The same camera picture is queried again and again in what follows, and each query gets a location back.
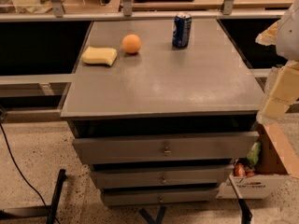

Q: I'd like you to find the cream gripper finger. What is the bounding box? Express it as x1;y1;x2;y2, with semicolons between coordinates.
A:
255;21;279;46
261;63;299;119

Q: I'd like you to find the blue pepsi can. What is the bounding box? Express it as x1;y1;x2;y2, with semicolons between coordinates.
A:
172;12;192;49

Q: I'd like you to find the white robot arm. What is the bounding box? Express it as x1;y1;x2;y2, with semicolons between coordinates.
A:
255;0;299;124

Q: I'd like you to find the cardboard box with snacks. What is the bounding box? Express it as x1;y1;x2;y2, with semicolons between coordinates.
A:
216;122;299;200

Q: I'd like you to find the green snack bag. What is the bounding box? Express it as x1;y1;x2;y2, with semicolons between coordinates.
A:
247;141;262;167

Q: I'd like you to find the middle grey drawer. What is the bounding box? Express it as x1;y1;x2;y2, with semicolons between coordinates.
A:
91;165;233;189

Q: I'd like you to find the grey drawer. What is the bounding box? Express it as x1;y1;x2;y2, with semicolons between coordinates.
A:
91;165;233;189
73;132;259;164
101;188;218;206

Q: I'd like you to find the grey drawer cabinet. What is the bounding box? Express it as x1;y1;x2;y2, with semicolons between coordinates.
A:
62;20;263;194

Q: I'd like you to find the black stick near box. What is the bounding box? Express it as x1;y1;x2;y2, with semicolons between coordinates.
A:
229;175;253;224

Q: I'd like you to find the orange ball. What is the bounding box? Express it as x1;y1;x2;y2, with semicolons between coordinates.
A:
121;35;141;54

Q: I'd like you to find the yellow sponge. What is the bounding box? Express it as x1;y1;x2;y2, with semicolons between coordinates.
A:
81;47;117;66

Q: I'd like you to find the bottom grey drawer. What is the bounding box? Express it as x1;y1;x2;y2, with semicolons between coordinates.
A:
101;188;218;206

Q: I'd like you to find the top grey drawer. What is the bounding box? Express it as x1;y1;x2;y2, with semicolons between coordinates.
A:
73;132;259;164

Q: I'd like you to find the black metal stand leg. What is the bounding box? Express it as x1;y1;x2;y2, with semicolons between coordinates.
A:
0;169;66;224

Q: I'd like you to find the metal railing frame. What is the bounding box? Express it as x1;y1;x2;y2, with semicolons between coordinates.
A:
0;0;295;22

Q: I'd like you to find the black cable on floor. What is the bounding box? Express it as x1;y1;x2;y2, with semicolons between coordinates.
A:
0;121;62;224

